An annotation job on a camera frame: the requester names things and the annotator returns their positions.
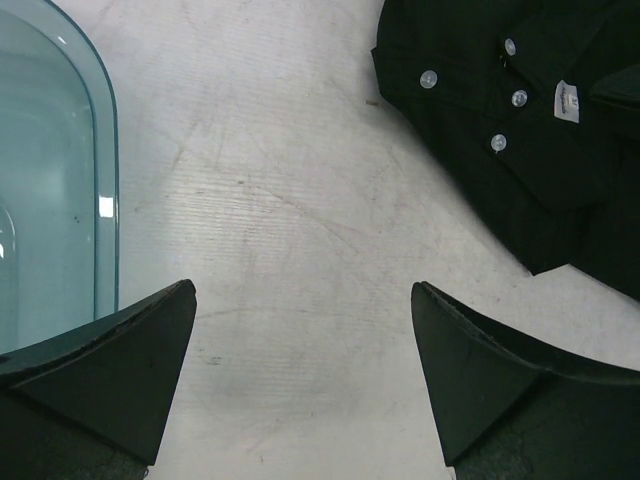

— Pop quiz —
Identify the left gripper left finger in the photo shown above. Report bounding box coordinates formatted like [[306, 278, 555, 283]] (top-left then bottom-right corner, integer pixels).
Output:
[[1, 279, 196, 479]]

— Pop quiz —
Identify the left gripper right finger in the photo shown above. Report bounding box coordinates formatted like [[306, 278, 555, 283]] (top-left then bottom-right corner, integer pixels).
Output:
[[411, 282, 639, 479]]

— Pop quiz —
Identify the black long sleeve shirt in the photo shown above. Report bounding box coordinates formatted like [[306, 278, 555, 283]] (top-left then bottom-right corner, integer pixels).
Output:
[[372, 1, 639, 298]]

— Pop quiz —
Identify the translucent blue plastic bin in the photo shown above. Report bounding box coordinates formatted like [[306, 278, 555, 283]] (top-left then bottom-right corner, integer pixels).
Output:
[[1, 1, 119, 353]]

